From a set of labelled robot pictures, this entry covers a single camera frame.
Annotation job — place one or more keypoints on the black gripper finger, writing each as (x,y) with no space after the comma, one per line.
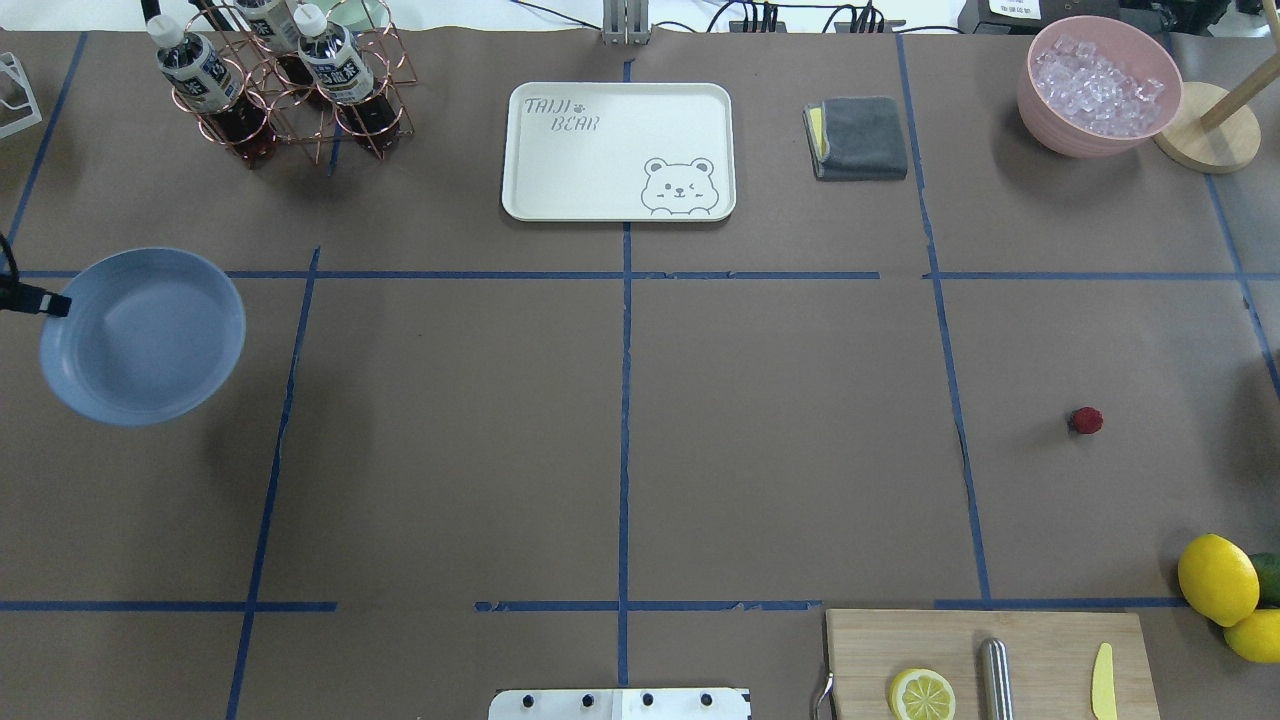
(27,299)

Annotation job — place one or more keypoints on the blue plate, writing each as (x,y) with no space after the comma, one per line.
(149,335)

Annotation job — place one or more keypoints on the red strawberry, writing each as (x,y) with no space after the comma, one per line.
(1085,420)

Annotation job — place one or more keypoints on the tea bottle left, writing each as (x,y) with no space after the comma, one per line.
(207,86)

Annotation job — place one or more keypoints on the tea bottle right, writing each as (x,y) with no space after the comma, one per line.
(332,57)

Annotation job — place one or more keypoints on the cream bear tray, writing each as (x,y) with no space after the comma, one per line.
(619,152)

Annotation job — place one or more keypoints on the grey folded cloth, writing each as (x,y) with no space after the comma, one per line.
(856,139)

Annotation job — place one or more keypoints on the half lemon slice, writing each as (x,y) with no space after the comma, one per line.
(921,693)

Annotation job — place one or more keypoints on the steel muddler black cap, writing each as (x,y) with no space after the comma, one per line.
(995,672)

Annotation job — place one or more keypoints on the pink bowl of ice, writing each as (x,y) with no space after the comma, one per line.
(1094,87)

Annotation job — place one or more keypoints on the yellow plastic knife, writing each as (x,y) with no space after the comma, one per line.
(1103,688)

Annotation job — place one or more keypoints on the wooden stand with base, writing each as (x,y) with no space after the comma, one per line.
(1214,131)

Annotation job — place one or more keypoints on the yellow lemon upper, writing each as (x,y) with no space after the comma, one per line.
(1218,580)

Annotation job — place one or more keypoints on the green lime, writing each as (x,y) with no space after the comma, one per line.
(1266,566)

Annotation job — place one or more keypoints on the yellow lemon round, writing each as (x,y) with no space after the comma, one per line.
(1256,638)

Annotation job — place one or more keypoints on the white wire cup rack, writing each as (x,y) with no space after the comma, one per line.
(18,101)

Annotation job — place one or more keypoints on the copper wire bottle rack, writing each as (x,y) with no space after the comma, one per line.
(302,116)

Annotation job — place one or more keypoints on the aluminium frame post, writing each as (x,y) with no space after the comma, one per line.
(626,22)

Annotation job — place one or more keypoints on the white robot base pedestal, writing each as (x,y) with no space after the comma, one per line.
(623,703)

